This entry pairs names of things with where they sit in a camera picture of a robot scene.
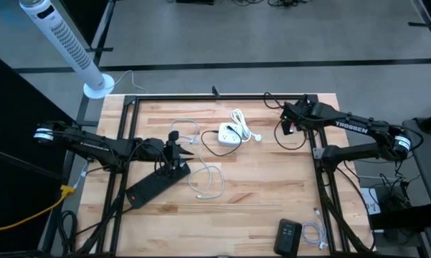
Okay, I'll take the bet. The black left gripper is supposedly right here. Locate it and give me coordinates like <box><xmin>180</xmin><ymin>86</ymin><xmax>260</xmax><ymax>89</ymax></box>
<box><xmin>153</xmin><ymin>131</ymin><xmax>195</xmax><ymax>175</ymax></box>

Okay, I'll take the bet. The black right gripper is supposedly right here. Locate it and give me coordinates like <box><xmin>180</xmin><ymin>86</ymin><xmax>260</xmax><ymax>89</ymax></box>
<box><xmin>281</xmin><ymin>96</ymin><xmax>323</xmax><ymax>135</ymax></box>

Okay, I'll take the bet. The white USB cable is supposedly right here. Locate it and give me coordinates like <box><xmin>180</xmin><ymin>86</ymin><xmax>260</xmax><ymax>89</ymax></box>
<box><xmin>300</xmin><ymin>206</ymin><xmax>328</xmax><ymax>251</ymax></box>
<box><xmin>169</xmin><ymin>119</ymin><xmax>201</xmax><ymax>145</ymax></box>
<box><xmin>187</xmin><ymin>141</ymin><xmax>226</xmax><ymax>201</ymax></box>

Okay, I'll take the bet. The white power cord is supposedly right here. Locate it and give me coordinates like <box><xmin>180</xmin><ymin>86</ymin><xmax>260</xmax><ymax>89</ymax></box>
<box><xmin>230</xmin><ymin>108</ymin><xmax>262</xmax><ymax>143</ymax></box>

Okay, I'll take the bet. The long black power strip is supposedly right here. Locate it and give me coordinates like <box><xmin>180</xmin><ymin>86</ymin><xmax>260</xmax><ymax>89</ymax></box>
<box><xmin>125</xmin><ymin>161</ymin><xmax>191</xmax><ymax>209</ymax></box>

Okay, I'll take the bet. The black charging block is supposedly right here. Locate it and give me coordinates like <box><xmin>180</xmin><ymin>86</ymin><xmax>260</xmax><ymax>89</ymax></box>
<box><xmin>274</xmin><ymin>217</ymin><xmax>303</xmax><ymax>257</ymax></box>

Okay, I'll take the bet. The yellow clamp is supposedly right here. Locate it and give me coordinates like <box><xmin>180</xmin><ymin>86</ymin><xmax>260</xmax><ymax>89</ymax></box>
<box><xmin>382</xmin><ymin>137</ymin><xmax>409</xmax><ymax>156</ymax></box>

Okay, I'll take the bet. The white paper sheet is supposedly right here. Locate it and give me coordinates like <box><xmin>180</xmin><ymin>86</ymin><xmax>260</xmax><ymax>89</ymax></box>
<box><xmin>360</xmin><ymin>186</ymin><xmax>382</xmax><ymax>216</ymax></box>

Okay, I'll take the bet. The black equipment box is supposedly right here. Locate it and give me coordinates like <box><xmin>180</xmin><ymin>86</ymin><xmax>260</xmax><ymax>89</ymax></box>
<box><xmin>369</xmin><ymin>184</ymin><xmax>431</xmax><ymax>232</ymax></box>

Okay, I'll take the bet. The flat black floor object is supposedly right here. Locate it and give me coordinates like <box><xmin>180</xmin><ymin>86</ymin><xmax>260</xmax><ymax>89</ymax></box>
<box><xmin>174</xmin><ymin>0</ymin><xmax>216</xmax><ymax>6</ymax></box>

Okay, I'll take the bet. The white tower fan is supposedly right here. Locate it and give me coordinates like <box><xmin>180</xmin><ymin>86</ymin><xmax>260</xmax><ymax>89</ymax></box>
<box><xmin>19</xmin><ymin>0</ymin><xmax>115</xmax><ymax>100</ymax></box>

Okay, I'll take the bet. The black side table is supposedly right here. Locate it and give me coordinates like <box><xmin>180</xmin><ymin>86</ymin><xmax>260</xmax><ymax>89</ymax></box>
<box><xmin>402</xmin><ymin>110</ymin><xmax>431</xmax><ymax>258</ymax></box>

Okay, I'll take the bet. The black partition stand foot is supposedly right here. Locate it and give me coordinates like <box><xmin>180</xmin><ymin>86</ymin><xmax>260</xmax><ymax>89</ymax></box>
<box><xmin>407</xmin><ymin>0</ymin><xmax>431</xmax><ymax>57</ymax></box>

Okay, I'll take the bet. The black partition panel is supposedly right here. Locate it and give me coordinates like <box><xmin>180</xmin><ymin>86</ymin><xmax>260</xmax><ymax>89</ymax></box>
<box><xmin>59</xmin><ymin>0</ymin><xmax>115</xmax><ymax>54</ymax></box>
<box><xmin>0</xmin><ymin>46</ymin><xmax>76</xmax><ymax>254</ymax></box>

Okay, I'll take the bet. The thin white fan cord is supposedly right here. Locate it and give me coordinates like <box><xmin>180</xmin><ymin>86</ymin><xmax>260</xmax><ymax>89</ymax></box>
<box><xmin>113</xmin><ymin>70</ymin><xmax>148</xmax><ymax>93</ymax></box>

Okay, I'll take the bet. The short white connector cable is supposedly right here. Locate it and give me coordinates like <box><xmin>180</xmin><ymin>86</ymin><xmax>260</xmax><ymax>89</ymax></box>
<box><xmin>72</xmin><ymin>161</ymin><xmax>90</xmax><ymax>189</ymax></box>

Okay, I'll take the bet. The black floor cable tangle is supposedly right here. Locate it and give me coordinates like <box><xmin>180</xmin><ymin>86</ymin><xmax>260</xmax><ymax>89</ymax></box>
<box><xmin>231</xmin><ymin>0</ymin><xmax>315</xmax><ymax>8</ymax></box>

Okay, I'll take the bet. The yellow extension cord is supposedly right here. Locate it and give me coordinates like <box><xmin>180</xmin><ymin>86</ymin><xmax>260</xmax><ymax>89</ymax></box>
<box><xmin>0</xmin><ymin>184</ymin><xmax>77</xmax><ymax>234</ymax></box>

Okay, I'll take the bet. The black coiled power cord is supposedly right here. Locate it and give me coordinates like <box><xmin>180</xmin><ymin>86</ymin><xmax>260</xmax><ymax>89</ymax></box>
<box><xmin>59</xmin><ymin>210</ymin><xmax>79</xmax><ymax>256</ymax></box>

